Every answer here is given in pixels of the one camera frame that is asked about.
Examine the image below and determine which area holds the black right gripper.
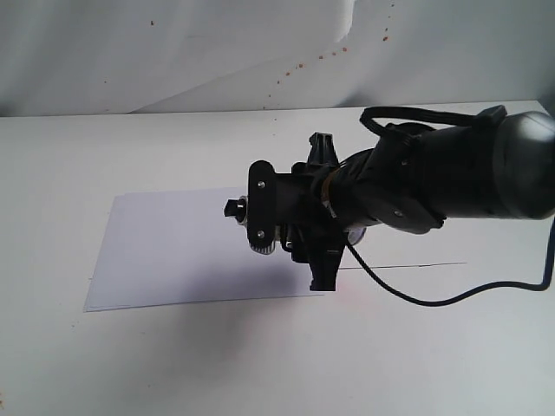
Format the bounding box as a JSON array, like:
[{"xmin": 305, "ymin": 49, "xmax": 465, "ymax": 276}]
[{"xmin": 274, "ymin": 132, "xmax": 373, "ymax": 291}]

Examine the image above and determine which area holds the white dotted spray paint can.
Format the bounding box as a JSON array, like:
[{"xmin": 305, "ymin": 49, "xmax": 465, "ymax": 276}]
[{"xmin": 224, "ymin": 196, "xmax": 366, "ymax": 250}]

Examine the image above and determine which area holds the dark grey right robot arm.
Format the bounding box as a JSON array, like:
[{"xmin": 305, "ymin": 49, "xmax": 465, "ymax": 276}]
[{"xmin": 264, "ymin": 106, "xmax": 554, "ymax": 290}]

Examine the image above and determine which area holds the white paper sheet stack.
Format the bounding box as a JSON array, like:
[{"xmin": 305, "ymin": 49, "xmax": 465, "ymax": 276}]
[{"xmin": 85, "ymin": 188, "xmax": 312, "ymax": 312}]

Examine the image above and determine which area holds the white backdrop sheet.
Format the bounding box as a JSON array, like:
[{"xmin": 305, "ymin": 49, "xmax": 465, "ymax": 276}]
[{"xmin": 1, "ymin": 1, "xmax": 554, "ymax": 116}]

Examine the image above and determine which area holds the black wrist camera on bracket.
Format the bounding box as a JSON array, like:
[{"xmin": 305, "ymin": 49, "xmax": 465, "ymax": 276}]
[{"xmin": 246, "ymin": 160, "xmax": 279, "ymax": 255}]

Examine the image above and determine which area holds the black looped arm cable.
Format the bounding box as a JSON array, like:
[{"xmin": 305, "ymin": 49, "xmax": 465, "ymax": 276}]
[{"xmin": 359, "ymin": 103, "xmax": 508, "ymax": 140}]

